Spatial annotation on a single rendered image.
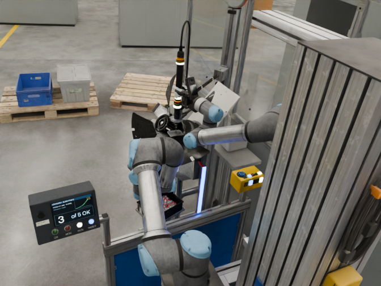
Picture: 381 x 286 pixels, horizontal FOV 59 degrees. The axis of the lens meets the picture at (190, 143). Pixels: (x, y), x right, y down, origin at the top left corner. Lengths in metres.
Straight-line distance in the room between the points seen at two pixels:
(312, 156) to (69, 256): 2.38
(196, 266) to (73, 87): 3.67
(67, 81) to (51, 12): 4.47
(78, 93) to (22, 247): 2.29
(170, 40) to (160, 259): 6.48
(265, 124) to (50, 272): 2.04
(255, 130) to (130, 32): 6.11
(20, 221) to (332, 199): 2.83
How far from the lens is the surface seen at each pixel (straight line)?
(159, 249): 1.26
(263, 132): 1.40
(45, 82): 5.26
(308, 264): 0.97
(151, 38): 7.40
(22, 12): 9.06
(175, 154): 1.40
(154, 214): 1.30
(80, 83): 4.64
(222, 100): 2.22
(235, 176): 1.94
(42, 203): 1.51
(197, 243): 1.28
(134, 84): 5.28
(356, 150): 0.75
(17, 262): 3.01
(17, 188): 3.66
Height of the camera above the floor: 2.23
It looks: 33 degrees down
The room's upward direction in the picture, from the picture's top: 5 degrees clockwise
